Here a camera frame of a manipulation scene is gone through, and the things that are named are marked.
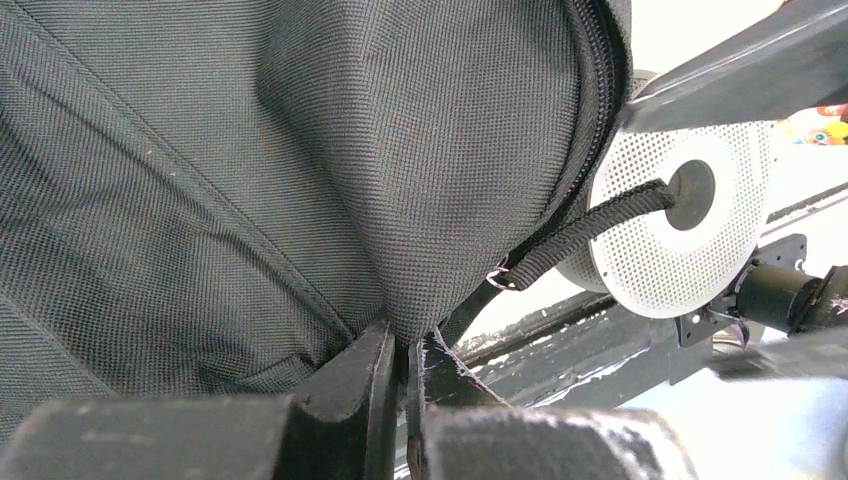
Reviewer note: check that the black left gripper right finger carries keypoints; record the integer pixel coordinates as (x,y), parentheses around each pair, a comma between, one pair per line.
(458,428)

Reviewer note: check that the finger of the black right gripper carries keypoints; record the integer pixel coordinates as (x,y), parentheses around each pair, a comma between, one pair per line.
(794,59)

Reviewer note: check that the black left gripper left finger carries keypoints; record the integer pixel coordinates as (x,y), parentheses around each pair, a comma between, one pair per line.
(339,424)

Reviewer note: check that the red treehouse paperback book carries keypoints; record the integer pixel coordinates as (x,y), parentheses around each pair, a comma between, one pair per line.
(820,126)

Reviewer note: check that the black student backpack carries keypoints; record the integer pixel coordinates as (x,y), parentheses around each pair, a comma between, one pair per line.
(217,197)

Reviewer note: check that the grey filament spool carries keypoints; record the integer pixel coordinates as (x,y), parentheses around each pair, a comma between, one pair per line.
(671,262)

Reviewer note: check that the black metal base rail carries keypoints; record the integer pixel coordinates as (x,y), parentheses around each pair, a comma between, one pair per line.
(587,351)

